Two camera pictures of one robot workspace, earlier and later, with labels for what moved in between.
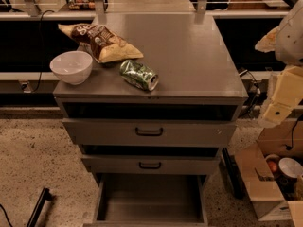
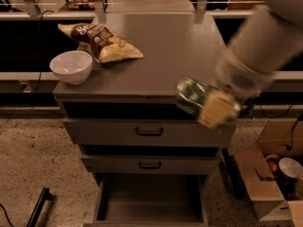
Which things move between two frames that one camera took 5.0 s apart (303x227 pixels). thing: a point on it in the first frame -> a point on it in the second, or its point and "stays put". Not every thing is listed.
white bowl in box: (291, 166) stays put
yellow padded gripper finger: (288, 95) -> (237, 78)
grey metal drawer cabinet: (152, 150) stays put
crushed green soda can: (138, 75) -> (189, 93)
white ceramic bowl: (72, 67) stays put
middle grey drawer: (150, 165) stays put
